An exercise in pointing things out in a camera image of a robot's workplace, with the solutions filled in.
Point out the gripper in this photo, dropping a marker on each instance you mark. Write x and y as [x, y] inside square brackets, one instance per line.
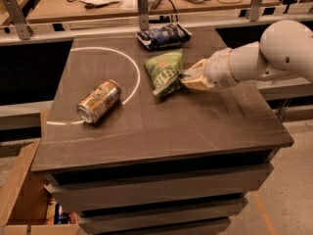
[217, 68]

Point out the green jalapeno chip bag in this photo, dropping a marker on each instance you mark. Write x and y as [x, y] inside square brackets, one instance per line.
[164, 70]

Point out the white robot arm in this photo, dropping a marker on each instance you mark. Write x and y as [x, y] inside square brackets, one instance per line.
[285, 49]

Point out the dark blue chip bag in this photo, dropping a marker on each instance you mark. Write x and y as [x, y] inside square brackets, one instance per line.
[168, 36]

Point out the orange soda can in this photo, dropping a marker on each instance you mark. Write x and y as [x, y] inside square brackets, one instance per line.
[99, 101]

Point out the grey drawer cabinet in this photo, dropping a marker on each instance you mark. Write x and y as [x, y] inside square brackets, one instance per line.
[176, 166]

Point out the wooden desk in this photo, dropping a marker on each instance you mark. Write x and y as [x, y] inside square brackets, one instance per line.
[57, 11]

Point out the items in cardboard box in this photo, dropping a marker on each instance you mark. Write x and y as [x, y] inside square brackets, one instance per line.
[55, 214]

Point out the cardboard box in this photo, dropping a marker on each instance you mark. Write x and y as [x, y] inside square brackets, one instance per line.
[24, 201]

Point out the grey metal bracket middle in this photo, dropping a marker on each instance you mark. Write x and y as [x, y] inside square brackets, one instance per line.
[143, 14]

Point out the grey metal bracket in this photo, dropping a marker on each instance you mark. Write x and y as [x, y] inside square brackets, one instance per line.
[143, 14]
[254, 11]
[22, 27]

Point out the grey metal bracket right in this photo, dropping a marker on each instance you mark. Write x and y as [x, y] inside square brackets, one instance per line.
[254, 11]

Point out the grey metal bracket left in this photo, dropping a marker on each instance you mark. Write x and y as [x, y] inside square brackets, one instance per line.
[22, 27]

